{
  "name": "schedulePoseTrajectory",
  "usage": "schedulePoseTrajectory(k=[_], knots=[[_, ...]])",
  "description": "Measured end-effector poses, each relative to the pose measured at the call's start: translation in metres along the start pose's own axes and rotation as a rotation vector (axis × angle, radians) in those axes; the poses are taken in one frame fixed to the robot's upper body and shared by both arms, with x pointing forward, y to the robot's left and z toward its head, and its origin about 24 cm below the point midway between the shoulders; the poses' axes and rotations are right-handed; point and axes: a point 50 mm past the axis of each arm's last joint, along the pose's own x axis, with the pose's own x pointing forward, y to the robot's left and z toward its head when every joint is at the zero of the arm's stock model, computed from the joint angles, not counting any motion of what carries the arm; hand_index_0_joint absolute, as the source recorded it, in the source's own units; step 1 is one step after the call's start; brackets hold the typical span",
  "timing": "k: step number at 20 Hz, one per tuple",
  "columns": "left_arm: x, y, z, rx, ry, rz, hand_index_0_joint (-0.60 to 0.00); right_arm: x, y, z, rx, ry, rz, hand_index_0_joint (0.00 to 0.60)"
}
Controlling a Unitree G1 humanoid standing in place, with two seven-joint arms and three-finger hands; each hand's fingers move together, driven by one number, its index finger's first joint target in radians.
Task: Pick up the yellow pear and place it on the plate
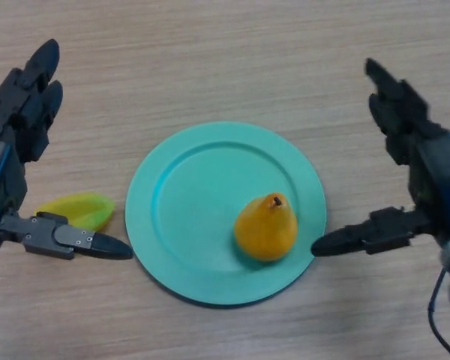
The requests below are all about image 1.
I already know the teal green round plate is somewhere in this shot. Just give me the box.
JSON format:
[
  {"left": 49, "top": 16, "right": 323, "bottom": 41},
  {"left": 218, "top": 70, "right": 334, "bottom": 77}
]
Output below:
[{"left": 124, "top": 121, "right": 326, "bottom": 309}]

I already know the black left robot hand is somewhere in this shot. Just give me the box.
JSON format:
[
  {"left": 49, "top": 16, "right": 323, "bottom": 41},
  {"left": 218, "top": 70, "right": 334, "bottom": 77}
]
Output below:
[{"left": 0, "top": 38, "right": 134, "bottom": 261}]

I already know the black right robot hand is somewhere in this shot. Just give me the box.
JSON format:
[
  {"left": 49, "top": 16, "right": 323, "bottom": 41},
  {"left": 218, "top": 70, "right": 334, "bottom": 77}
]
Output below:
[{"left": 310, "top": 58, "right": 450, "bottom": 258}]

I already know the yellow orange pear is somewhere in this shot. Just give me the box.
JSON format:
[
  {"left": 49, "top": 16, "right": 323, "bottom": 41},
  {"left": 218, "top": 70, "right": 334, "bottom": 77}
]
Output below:
[{"left": 234, "top": 192, "right": 299, "bottom": 263}]

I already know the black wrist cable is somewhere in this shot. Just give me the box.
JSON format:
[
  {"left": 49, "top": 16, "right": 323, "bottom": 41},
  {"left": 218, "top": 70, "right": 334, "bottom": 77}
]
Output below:
[{"left": 427, "top": 268, "right": 450, "bottom": 360}]

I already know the yellow green starfruit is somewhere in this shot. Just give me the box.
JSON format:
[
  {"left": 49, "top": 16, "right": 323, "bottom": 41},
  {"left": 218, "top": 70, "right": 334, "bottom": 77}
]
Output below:
[{"left": 35, "top": 192, "right": 116, "bottom": 233}]

